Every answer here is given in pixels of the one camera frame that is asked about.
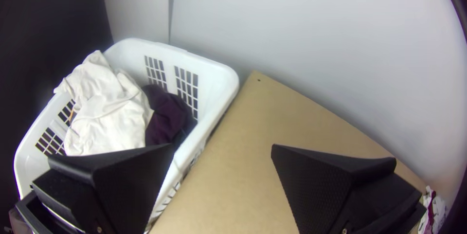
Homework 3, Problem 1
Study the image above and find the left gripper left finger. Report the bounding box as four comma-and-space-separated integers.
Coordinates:
32, 143, 175, 234

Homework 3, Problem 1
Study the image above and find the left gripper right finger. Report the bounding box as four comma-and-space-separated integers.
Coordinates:
270, 144, 428, 234

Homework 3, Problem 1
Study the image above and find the white t-shirt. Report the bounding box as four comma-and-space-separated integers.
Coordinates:
54, 50, 155, 156

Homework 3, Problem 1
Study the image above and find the dark garment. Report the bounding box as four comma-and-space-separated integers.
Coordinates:
141, 84, 198, 151

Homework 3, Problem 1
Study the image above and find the heap of clothes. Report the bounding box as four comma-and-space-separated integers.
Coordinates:
417, 185, 449, 234

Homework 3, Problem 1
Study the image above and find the white laundry basket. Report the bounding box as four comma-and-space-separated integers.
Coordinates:
14, 37, 240, 233

